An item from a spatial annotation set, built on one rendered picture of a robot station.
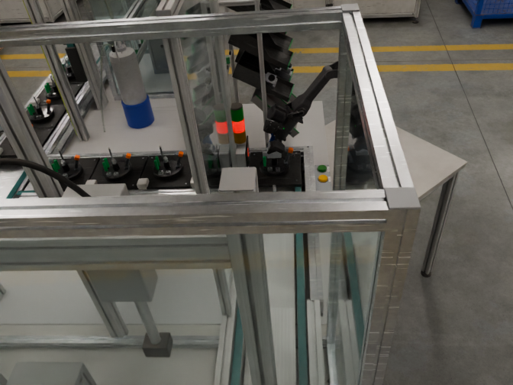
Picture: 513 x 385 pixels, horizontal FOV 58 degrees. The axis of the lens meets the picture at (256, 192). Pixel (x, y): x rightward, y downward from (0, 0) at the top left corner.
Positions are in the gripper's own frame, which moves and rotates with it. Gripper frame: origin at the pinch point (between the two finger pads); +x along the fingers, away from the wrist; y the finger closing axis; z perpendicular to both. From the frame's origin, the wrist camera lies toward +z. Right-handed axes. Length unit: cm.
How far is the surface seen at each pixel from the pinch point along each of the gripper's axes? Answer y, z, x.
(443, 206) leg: -12, -100, -7
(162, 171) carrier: 5, 36, 37
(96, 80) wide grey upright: -78, 84, 66
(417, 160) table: -16, -71, -20
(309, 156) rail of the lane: -8.1, -21.5, 1.5
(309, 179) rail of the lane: 7.2, -21.4, 2.4
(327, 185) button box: 12.5, -27.1, -2.4
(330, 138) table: -37, -37, 3
